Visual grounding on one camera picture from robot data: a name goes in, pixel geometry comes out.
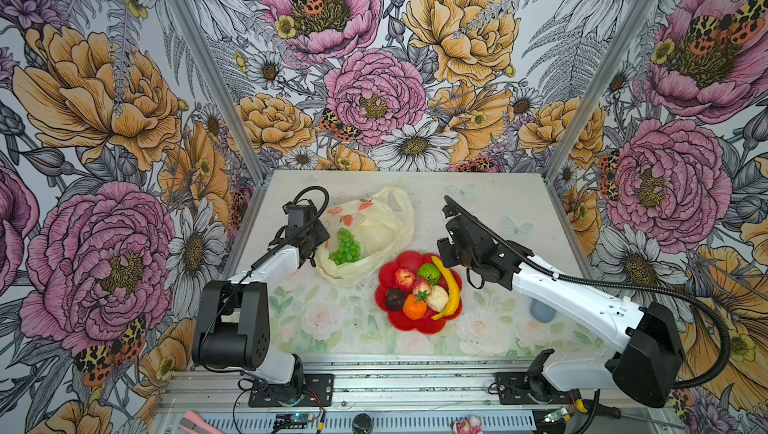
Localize red flower-shaped plate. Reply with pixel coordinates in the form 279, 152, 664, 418
374, 251, 463, 335

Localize green fake grapes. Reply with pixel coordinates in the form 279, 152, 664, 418
329, 229, 361, 265

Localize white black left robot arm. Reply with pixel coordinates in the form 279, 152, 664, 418
191, 199, 329, 405

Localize orange fake fruit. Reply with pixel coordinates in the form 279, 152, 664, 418
402, 294, 428, 320

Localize pink tool handle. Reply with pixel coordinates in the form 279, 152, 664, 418
178, 411, 222, 434

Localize green fake lime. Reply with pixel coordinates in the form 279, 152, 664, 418
417, 263, 442, 285

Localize black-handled screwdriver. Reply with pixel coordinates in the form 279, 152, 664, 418
585, 404, 662, 425

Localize aluminium rail frame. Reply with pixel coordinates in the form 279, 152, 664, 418
152, 349, 667, 434

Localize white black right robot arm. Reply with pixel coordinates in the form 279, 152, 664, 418
437, 196, 684, 408

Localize black round knob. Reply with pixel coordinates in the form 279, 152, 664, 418
351, 413, 374, 434

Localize black corrugated cable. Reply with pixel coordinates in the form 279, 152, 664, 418
443, 195, 732, 434

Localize beige fake garlic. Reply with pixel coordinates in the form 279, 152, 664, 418
426, 285, 449, 313

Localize yellow fake banana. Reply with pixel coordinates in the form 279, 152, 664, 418
431, 256, 461, 320

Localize small pink white toy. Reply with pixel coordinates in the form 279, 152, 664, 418
451, 415, 483, 434

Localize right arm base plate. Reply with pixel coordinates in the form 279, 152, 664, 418
487, 372, 572, 406

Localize brown fake fruit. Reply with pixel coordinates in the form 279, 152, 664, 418
385, 287, 407, 312

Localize red fake fruit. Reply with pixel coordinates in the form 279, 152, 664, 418
394, 268, 416, 294

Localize red fake strawberry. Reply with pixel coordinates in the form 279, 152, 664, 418
412, 276, 432, 301

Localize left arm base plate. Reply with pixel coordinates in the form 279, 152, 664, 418
247, 373, 335, 408

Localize translucent cream plastic bag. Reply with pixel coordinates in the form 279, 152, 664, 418
315, 186, 415, 287

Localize green circuit board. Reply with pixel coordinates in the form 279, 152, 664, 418
272, 412, 318, 430

